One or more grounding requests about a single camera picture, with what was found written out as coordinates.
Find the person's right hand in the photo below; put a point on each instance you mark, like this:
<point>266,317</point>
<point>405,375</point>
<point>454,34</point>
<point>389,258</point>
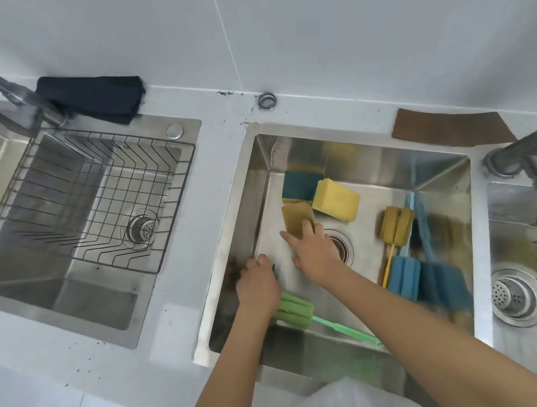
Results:
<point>319,255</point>

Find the person's left hand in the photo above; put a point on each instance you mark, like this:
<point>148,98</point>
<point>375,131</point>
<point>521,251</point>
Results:
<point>258,289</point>

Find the person's right thumb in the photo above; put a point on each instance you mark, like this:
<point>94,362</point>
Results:
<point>298,264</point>

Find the person's right middle finger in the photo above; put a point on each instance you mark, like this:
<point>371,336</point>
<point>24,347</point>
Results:
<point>308,229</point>

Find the person's left fingers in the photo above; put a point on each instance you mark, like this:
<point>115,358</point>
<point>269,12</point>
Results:
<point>258,264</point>

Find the dark green scouring sponge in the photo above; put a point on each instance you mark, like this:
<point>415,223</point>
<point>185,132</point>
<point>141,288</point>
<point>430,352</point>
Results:
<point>274,269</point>

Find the worn brown sponge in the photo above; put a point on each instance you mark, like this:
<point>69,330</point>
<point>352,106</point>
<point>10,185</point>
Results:
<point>295,216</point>

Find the person's left forearm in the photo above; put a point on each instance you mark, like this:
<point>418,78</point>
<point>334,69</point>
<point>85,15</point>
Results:
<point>235,356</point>

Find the person's right forearm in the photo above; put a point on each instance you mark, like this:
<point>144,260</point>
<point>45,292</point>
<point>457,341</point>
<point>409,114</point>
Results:
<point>419,335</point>

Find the round sink drain strainer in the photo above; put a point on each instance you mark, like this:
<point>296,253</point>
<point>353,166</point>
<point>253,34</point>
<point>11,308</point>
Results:
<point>140,229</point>
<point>342,247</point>
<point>514,297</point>

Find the bright yellow sponge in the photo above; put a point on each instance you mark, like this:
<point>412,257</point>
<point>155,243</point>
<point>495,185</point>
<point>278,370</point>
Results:
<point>335,200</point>

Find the green sponge bottle brush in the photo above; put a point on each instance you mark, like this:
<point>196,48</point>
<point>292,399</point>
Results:
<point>295,310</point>

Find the green-topped yellow sponge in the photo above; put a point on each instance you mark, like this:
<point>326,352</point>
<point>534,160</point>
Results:
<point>298,184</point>

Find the steel sink with sponges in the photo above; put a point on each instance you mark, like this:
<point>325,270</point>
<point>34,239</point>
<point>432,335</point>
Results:
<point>369,176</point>

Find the yellow sponge bottle brush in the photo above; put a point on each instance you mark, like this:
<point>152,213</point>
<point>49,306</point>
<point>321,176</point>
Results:
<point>396,226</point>

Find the blue sponge bottle brush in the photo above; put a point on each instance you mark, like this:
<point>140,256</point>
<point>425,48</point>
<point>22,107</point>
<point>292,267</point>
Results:
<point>405,279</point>

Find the round steel sink cap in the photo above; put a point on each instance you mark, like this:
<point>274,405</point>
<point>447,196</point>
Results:
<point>175,131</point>

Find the brown scouring cloth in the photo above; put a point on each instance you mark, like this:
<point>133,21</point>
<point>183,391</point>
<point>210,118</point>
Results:
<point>453,128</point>

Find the steel sink with basket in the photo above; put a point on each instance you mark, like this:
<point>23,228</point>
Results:
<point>84,302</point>

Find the empty steel sink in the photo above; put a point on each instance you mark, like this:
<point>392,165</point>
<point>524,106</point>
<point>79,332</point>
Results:
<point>512,235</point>

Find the steel faucet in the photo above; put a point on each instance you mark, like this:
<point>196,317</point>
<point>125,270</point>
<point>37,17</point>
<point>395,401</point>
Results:
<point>25,98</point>
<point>509,157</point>

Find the black folded cloth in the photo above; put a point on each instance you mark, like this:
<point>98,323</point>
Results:
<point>90,98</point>

